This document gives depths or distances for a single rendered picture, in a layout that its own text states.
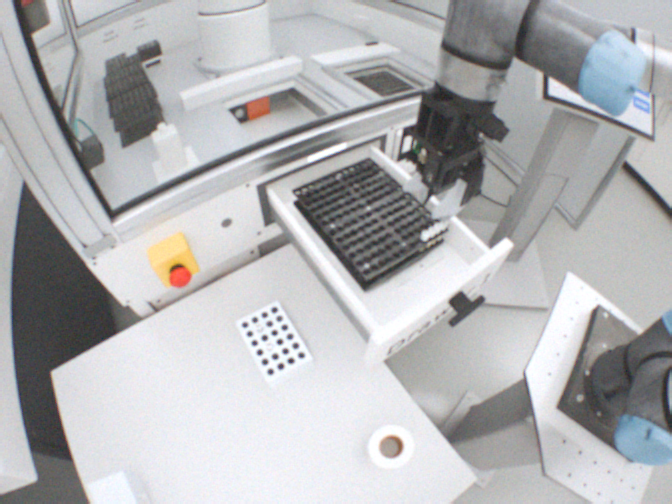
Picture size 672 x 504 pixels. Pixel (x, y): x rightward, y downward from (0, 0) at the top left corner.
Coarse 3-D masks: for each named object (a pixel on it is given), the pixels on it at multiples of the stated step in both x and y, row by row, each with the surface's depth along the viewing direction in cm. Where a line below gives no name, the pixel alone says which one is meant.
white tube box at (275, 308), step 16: (272, 304) 59; (240, 320) 57; (256, 320) 59; (272, 320) 57; (288, 320) 57; (256, 336) 55; (272, 336) 55; (288, 336) 57; (256, 352) 54; (272, 352) 54; (288, 352) 56; (304, 352) 54; (272, 368) 52; (288, 368) 52; (304, 368) 55; (272, 384) 52
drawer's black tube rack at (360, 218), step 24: (360, 168) 65; (312, 192) 61; (336, 192) 65; (360, 192) 61; (384, 192) 61; (408, 192) 61; (312, 216) 58; (336, 216) 58; (360, 216) 58; (384, 216) 58; (408, 216) 58; (336, 240) 58; (360, 240) 59; (384, 240) 55; (408, 240) 55; (360, 264) 56; (384, 264) 55; (408, 264) 56
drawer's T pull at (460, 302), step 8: (456, 296) 47; (464, 296) 47; (480, 296) 47; (456, 304) 47; (464, 304) 47; (472, 304) 47; (480, 304) 47; (456, 312) 47; (464, 312) 46; (456, 320) 45
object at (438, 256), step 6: (438, 252) 60; (432, 258) 59; (438, 258) 59; (420, 264) 58; (426, 264) 58; (432, 264) 59; (408, 270) 58; (414, 270) 57; (420, 270) 58; (402, 276) 57; (408, 276) 57; (414, 276) 57; (396, 282) 57; (402, 282) 56
